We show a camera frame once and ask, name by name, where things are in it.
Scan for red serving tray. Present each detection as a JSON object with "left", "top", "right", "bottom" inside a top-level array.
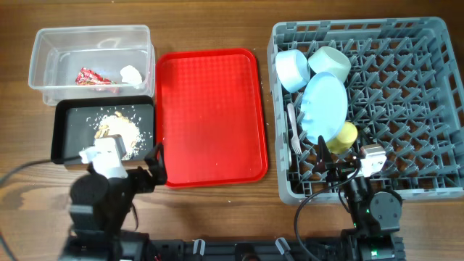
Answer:
[{"left": 155, "top": 48, "right": 268, "bottom": 189}]

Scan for white plastic fork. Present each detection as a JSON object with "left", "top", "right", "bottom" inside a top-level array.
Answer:
[{"left": 287, "top": 103, "right": 302, "bottom": 155}]

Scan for light blue plate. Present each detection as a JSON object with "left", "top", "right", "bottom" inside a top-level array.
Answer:
[{"left": 300, "top": 72, "right": 348, "bottom": 145}]

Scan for grey dishwasher rack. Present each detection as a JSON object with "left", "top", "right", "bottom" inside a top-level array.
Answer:
[{"left": 267, "top": 17, "right": 463, "bottom": 204}]

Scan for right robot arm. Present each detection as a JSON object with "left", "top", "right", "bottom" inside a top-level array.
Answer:
[{"left": 315, "top": 136, "right": 402, "bottom": 260}]

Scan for red snack wrapper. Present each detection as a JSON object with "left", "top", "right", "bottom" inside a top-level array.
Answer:
[{"left": 75, "top": 67, "right": 119, "bottom": 94}]

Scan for clear plastic waste bin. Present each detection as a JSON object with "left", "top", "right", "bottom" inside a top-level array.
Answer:
[{"left": 28, "top": 25, "right": 156, "bottom": 106}]

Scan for white tissue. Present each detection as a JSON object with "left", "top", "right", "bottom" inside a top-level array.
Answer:
[{"left": 120, "top": 65, "right": 143, "bottom": 85}]

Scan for light blue bowl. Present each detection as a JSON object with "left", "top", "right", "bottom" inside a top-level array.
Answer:
[{"left": 275, "top": 49, "right": 310, "bottom": 93}]

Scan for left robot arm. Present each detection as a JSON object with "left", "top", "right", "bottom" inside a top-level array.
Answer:
[{"left": 59, "top": 143, "right": 167, "bottom": 260}]

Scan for yellow cup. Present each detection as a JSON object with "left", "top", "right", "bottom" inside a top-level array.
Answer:
[{"left": 326, "top": 121, "right": 358, "bottom": 154}]

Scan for food scraps rice and peanuts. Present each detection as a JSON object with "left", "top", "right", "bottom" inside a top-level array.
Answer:
[{"left": 83, "top": 104, "right": 153, "bottom": 161}]

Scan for black waste tray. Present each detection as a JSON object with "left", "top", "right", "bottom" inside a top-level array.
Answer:
[{"left": 51, "top": 96, "right": 155, "bottom": 165}]

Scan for green bowl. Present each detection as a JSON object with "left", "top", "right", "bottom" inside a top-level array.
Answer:
[{"left": 307, "top": 46, "right": 351, "bottom": 83}]

